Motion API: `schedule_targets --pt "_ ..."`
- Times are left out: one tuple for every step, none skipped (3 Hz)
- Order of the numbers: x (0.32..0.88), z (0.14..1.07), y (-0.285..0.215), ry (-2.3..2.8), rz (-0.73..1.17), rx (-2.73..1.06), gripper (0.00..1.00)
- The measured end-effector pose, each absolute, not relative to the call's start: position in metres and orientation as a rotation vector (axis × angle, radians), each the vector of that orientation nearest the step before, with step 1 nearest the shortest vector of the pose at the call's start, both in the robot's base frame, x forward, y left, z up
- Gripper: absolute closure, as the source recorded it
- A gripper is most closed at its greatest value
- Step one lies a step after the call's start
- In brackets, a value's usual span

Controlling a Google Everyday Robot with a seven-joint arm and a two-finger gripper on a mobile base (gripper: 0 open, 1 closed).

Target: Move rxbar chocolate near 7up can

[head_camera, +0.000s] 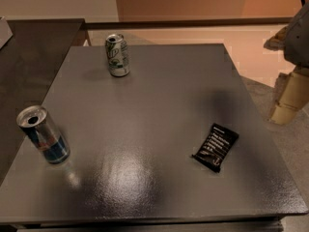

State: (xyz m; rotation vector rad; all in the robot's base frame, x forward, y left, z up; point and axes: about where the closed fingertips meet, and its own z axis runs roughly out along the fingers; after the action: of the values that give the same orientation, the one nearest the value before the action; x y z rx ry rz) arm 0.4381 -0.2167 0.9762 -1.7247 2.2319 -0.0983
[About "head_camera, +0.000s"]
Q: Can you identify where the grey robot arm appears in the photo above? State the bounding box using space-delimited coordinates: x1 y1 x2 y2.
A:
264 2 309 125

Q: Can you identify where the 7up soda can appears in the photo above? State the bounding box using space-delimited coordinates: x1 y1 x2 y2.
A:
105 34 129 77

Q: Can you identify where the red bull can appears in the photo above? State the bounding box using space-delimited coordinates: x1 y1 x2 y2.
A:
16 105 70 164

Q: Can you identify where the black rxbar chocolate bar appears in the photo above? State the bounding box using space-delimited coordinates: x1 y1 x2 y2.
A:
192 124 239 173

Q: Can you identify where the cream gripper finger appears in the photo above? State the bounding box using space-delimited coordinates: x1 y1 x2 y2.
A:
269 66 309 125

